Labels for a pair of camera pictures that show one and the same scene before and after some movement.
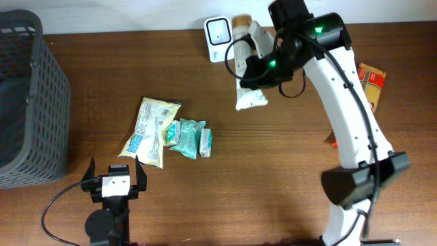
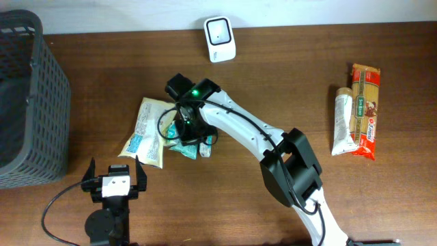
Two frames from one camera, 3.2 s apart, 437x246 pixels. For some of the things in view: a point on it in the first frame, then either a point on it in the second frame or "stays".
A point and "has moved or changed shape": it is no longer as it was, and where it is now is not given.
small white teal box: (205, 143) stays
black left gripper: (141, 179) stays
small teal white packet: (171, 134) stays
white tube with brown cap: (250, 39) has moved or changed shape
